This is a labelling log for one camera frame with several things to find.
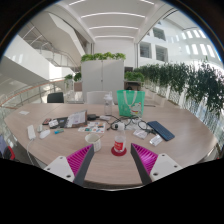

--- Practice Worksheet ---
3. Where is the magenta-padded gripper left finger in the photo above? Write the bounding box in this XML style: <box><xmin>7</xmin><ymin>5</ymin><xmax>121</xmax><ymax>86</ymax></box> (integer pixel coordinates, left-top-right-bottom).
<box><xmin>43</xmin><ymin>144</ymin><xmax>95</xmax><ymax>187</ymax></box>

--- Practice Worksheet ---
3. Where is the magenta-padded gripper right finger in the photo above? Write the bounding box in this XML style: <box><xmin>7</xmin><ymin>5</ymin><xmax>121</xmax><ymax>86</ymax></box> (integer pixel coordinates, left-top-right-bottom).
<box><xmin>130</xmin><ymin>142</ymin><xmax>184</xmax><ymax>186</ymax></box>

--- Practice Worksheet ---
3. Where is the clear red-labelled water bottle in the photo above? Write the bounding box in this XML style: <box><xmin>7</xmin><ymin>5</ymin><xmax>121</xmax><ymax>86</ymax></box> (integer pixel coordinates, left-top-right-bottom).
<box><xmin>113</xmin><ymin>122</ymin><xmax>128</xmax><ymax>154</ymax></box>

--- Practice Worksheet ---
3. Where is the clear plastic packet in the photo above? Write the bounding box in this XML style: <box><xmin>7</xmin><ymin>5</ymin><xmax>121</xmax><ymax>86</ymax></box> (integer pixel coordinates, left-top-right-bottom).
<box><xmin>149</xmin><ymin>134</ymin><xmax>163</xmax><ymax>147</ymax></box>

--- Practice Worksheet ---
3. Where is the white computer mouse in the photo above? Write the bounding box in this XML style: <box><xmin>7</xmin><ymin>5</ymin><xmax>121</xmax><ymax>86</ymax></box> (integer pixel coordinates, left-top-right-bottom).
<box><xmin>38</xmin><ymin>129</ymin><xmax>52</xmax><ymax>140</ymax></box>

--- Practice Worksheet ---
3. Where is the white paper card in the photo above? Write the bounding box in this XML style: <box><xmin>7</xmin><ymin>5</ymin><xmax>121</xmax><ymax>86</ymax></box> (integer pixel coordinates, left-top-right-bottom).
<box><xmin>133</xmin><ymin>129</ymin><xmax>149</xmax><ymax>140</ymax></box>

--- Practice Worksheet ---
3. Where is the white grid-pattern mug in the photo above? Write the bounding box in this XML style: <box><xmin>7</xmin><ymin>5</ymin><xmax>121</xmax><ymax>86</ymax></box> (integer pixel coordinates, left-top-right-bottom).
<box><xmin>84</xmin><ymin>133</ymin><xmax>102</xmax><ymax>153</ymax></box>

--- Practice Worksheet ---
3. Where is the white power strip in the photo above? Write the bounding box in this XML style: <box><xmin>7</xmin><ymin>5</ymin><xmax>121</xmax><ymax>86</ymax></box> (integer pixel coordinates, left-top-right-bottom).
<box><xmin>26</xmin><ymin>124</ymin><xmax>37</xmax><ymax>141</ymax></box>

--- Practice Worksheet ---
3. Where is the brown notebook with paper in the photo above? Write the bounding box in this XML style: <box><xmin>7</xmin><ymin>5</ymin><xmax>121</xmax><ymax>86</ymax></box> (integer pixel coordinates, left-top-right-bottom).
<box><xmin>64</xmin><ymin>110</ymin><xmax>88</xmax><ymax>129</ymax></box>

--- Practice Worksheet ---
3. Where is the colourful sticker sheet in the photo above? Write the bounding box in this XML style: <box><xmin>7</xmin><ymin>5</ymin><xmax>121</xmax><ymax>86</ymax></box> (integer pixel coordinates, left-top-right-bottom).
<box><xmin>77</xmin><ymin>121</ymin><xmax>107</xmax><ymax>134</ymax></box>

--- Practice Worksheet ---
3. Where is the flat round red coaster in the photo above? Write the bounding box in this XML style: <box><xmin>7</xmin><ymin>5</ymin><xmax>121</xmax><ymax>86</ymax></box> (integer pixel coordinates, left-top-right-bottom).
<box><xmin>110</xmin><ymin>146</ymin><xmax>128</xmax><ymax>157</ymax></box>

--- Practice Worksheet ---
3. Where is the black office chair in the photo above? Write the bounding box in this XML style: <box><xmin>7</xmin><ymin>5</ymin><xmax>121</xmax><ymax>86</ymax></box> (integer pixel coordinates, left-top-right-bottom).
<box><xmin>46</xmin><ymin>91</ymin><xmax>65</xmax><ymax>104</ymax></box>

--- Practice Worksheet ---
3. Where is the green tote bag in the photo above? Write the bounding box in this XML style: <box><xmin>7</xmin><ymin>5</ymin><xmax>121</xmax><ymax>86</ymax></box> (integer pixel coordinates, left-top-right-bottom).
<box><xmin>116</xmin><ymin>89</ymin><xmax>146</xmax><ymax>118</ymax></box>

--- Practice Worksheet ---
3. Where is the clear white-lidded sports bottle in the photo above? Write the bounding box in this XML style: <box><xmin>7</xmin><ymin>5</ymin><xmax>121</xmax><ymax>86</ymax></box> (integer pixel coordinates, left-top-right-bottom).
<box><xmin>103</xmin><ymin>91</ymin><xmax>114</xmax><ymax>117</ymax></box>

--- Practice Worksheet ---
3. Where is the wood-topped glass railing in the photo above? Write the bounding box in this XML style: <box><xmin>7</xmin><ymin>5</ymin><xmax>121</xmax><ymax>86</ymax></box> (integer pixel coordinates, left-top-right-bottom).
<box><xmin>0</xmin><ymin>78</ymin><xmax>68</xmax><ymax>108</ymax></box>

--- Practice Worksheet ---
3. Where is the row of green plants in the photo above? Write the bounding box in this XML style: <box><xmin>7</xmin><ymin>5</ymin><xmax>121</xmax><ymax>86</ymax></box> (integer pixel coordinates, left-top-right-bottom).
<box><xmin>133</xmin><ymin>59</ymin><xmax>224</xmax><ymax>118</ymax></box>

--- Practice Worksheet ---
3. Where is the low shelf with plants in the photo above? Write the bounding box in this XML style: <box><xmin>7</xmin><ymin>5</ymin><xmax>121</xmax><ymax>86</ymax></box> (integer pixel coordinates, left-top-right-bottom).
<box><xmin>123</xmin><ymin>70</ymin><xmax>146</xmax><ymax>91</ymax></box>

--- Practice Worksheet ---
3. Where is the white cabinet with plants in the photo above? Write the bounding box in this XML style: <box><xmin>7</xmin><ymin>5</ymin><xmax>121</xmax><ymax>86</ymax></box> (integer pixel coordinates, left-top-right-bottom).
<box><xmin>80</xmin><ymin>52</ymin><xmax>127</xmax><ymax>101</ymax></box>

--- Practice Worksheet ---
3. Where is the white staircase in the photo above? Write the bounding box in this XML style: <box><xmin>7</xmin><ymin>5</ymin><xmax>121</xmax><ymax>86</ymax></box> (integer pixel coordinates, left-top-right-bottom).
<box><xmin>18</xmin><ymin>11</ymin><xmax>94</xmax><ymax>71</ymax></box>

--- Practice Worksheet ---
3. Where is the group of ceiling lights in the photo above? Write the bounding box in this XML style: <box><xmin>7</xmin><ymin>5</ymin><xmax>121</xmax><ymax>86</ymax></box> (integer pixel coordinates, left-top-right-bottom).
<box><xmin>68</xmin><ymin>0</ymin><xmax>156</xmax><ymax>39</ymax></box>

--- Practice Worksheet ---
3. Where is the black cable tangle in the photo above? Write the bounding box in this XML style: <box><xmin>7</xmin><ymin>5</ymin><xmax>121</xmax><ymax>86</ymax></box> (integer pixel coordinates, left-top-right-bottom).
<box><xmin>106</xmin><ymin>114</ymin><xmax>155</xmax><ymax>133</ymax></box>

